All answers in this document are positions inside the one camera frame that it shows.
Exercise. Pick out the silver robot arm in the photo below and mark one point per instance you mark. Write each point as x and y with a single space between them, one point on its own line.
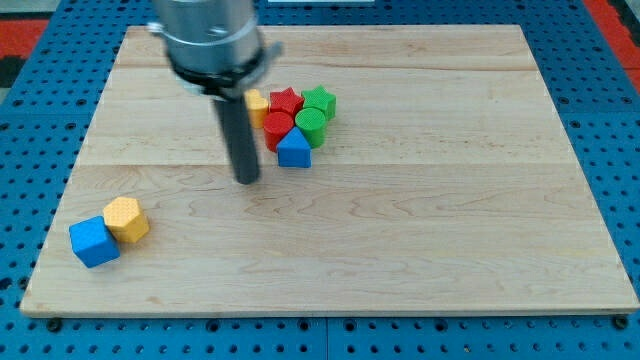
214 46

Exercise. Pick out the green star block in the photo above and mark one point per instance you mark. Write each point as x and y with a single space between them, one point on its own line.
319 98

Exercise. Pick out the red star block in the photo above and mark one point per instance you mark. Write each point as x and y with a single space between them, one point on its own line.
286 101

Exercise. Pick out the yellow heart block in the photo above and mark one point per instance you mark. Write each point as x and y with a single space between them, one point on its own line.
257 107

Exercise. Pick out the blue triangle block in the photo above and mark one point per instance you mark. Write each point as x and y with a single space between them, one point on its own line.
294 150

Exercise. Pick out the green cylinder block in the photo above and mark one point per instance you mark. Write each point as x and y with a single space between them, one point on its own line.
312 123

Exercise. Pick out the red cylinder block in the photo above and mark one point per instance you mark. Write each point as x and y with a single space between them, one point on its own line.
275 127

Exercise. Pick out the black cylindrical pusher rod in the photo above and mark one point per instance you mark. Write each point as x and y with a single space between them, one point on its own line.
238 137

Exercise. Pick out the wooden board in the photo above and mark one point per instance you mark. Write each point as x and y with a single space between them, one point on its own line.
446 186

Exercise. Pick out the yellow hexagon block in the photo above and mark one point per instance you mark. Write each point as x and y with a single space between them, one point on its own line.
126 220

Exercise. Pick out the blue cube block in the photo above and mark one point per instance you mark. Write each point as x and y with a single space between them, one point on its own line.
92 242

